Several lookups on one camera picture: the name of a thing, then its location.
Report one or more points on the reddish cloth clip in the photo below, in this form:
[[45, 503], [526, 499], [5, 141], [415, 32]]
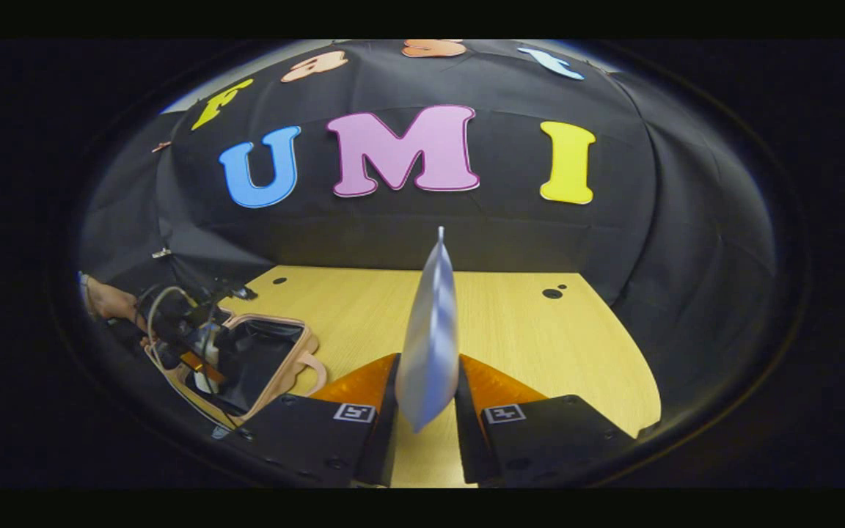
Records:
[[161, 147]]

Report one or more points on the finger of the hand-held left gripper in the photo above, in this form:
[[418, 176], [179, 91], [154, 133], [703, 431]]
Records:
[[202, 365]]

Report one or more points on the white squeeze tube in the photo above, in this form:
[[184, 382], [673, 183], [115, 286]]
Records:
[[430, 330]]

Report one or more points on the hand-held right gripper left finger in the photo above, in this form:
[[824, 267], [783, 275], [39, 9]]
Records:
[[382, 440]]

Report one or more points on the white pump bottle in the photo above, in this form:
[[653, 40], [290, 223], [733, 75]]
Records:
[[211, 350]]

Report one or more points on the silver cloth clip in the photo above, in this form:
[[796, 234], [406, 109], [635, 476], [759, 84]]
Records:
[[161, 253]]

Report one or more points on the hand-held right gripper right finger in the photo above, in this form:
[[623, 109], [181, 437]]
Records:
[[470, 440]]

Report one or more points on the pink suitcase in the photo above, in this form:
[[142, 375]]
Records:
[[254, 363]]

